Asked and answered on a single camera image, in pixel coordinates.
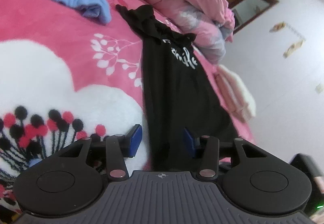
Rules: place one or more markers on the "folded cream pink towels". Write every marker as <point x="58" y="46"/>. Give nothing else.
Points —
<point x="239" y="100"/>

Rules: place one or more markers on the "black smile t-shirt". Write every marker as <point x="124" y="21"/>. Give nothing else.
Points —
<point x="177" y="92"/>

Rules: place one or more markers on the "pink fleece bed blanket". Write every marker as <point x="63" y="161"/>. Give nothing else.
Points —
<point x="65" y="77"/>

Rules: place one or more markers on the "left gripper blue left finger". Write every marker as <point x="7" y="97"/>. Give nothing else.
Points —
<point x="128" y="143"/>

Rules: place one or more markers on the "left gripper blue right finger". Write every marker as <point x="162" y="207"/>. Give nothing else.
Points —
<point x="196" y="146"/>

